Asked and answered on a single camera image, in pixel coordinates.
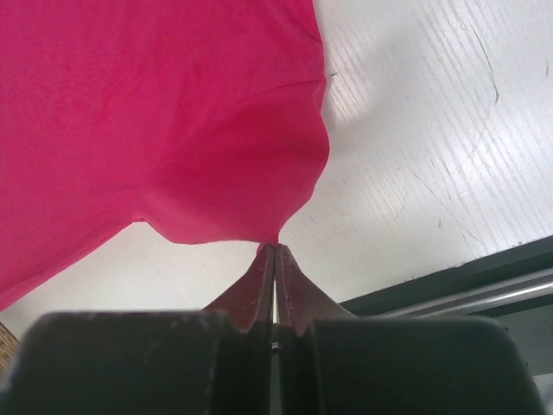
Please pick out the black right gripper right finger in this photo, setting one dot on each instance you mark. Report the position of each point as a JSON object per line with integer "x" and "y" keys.
{"x": 333, "y": 362}

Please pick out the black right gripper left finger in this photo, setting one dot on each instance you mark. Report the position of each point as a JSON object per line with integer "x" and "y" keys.
{"x": 212, "y": 361}

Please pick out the wicker basket with cloth liner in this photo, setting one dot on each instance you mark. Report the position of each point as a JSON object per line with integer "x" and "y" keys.
{"x": 8, "y": 345}

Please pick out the pink t shirt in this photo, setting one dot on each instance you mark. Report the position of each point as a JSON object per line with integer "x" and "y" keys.
{"x": 199, "y": 118}

